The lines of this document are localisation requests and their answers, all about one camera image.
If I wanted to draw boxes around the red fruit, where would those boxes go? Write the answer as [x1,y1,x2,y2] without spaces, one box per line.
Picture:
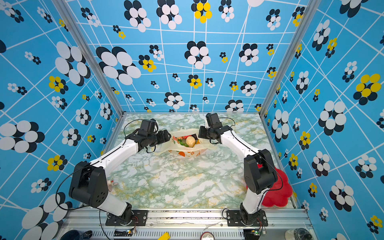
[180,135,191,140]

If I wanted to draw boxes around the pink toy bottle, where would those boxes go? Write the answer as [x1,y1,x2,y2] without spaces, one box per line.
[107,180,118,192]

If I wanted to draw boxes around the aluminium corner post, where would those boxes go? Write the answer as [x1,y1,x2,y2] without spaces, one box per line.
[260,0,321,117]
[52,1,124,118]

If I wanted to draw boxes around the green grape bunch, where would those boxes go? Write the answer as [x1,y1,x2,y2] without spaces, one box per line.
[177,139,189,147]

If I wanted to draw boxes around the aluminium corner post right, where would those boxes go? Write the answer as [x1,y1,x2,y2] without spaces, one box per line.
[260,0,321,117]

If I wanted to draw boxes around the aluminium corner post left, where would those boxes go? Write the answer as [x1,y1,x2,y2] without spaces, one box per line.
[52,1,124,118]

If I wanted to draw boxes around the yellow tag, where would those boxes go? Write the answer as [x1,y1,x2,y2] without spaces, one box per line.
[158,232,171,240]

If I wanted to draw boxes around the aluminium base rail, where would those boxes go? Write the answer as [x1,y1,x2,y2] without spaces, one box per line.
[57,209,318,240]

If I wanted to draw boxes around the translucent printed plastic bag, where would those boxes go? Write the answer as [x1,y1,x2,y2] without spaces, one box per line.
[155,129,217,158]

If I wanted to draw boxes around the beige round fruit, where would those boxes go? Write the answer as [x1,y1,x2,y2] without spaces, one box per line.
[186,136,197,148]

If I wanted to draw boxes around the red flower-shaped plate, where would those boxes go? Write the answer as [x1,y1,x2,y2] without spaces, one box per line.
[262,169,293,208]

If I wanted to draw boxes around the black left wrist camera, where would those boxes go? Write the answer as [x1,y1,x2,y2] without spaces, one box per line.
[139,119,159,137]

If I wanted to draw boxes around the metal can top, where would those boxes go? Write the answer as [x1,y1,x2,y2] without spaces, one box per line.
[200,232,215,240]

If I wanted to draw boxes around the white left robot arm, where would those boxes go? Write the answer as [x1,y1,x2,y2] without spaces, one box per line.
[69,130,171,224]

